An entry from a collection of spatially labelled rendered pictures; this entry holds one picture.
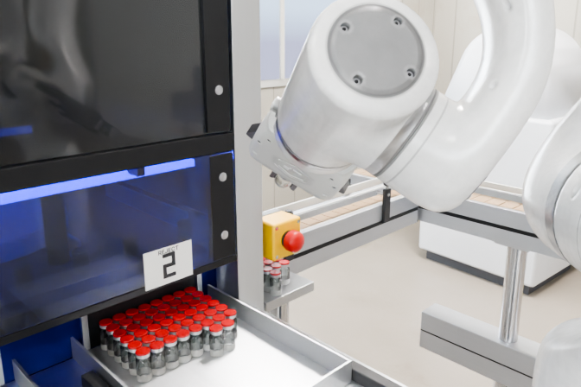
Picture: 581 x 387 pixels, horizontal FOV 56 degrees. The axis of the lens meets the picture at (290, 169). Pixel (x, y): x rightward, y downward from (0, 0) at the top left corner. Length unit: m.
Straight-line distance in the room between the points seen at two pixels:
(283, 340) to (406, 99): 0.64
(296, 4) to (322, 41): 3.46
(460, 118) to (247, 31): 0.57
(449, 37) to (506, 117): 3.79
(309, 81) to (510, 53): 0.13
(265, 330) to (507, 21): 0.68
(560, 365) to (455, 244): 2.85
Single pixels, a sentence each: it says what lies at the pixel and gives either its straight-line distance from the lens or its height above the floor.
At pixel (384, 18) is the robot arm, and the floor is 1.37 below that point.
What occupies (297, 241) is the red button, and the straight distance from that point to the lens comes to 0.99.
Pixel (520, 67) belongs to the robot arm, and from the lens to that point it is 0.38.
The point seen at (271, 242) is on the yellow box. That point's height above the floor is 1.00.
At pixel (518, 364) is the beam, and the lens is 1.65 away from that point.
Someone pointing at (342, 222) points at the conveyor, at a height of 0.92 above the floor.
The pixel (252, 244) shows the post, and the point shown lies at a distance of 0.97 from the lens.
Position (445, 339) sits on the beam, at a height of 0.49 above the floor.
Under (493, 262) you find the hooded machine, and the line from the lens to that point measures 3.25.
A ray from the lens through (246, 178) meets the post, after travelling 0.92.
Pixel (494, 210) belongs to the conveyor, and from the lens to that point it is 1.49.
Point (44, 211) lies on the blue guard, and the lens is 0.76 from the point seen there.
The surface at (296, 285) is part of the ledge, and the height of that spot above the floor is 0.88.
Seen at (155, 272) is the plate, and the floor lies 1.02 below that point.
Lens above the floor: 1.37
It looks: 14 degrees down
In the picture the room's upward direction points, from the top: straight up
